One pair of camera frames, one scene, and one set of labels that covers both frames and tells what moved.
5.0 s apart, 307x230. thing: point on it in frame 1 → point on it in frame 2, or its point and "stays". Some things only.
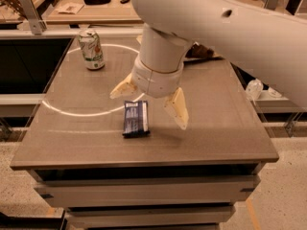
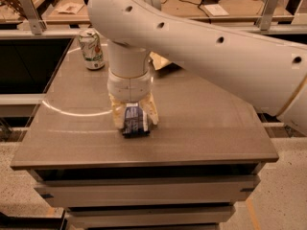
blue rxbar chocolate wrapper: (135, 119) stays
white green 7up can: (91, 49) stays
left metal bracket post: (37, 26) stays
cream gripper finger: (177, 107) → (149, 107)
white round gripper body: (155, 81) → (129, 87)
